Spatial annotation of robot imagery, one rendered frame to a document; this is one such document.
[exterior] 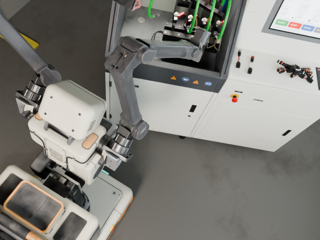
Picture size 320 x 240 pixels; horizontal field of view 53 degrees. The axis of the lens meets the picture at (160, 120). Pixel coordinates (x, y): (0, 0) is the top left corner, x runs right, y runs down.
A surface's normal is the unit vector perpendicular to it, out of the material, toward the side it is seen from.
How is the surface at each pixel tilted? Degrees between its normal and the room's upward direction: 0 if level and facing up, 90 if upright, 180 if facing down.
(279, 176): 0
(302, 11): 76
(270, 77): 0
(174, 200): 0
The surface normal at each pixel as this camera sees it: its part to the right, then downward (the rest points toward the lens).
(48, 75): 0.54, 0.46
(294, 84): 0.14, -0.43
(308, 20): -0.09, 0.76
